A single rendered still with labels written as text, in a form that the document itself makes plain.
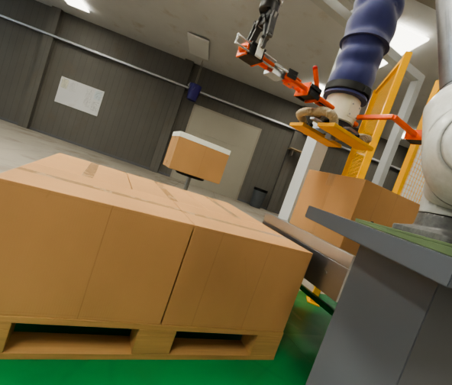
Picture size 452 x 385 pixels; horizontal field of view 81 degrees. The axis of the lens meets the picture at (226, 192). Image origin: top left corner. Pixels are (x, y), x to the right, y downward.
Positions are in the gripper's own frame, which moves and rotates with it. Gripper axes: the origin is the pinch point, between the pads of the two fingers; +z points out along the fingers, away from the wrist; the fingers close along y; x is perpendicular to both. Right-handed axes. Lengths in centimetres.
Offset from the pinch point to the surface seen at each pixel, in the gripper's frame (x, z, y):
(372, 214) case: -79, 44, -23
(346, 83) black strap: -50, -11, -5
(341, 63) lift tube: -49, -22, 2
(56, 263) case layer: 45, 92, -8
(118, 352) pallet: 17, 122, -10
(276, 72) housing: -11.9, 2.5, -2.5
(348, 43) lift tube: -50, -32, 2
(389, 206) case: -89, 37, -24
